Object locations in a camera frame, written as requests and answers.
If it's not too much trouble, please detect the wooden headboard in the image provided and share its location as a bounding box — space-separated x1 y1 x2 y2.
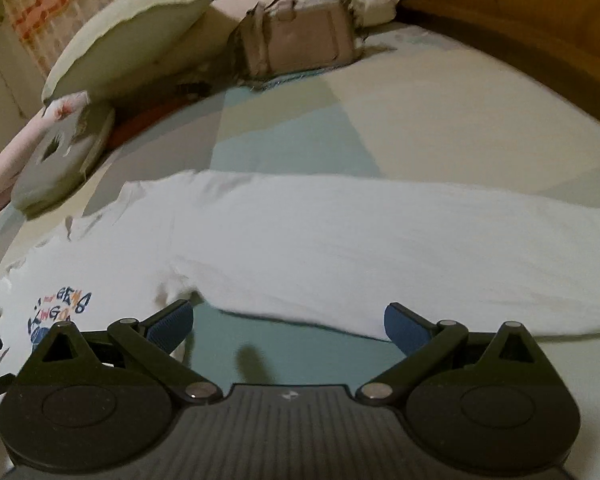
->
340 0 600 136

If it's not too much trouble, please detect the white printed sweatshirt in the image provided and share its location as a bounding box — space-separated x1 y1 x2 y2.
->
0 170 600 396

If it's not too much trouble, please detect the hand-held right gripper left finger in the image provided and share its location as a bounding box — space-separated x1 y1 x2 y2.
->
22 299 224 404

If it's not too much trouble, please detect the red cloth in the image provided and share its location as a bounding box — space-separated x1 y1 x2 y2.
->
107 95 196 148

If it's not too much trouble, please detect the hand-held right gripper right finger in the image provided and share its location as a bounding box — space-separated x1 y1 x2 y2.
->
355 302 558 404

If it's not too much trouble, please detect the pale checked pillow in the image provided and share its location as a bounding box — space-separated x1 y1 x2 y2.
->
41 0 226 106

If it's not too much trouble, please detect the pink handbag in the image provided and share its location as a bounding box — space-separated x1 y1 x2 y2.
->
232 0 366 78

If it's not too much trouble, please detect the grey round cushion with hole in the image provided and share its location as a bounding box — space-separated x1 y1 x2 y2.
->
11 107 116 213

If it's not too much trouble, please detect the patterned curtain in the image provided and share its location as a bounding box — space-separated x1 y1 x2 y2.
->
0 0 291 76

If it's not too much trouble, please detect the checked bed sheet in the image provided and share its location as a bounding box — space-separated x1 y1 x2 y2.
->
0 22 600 411

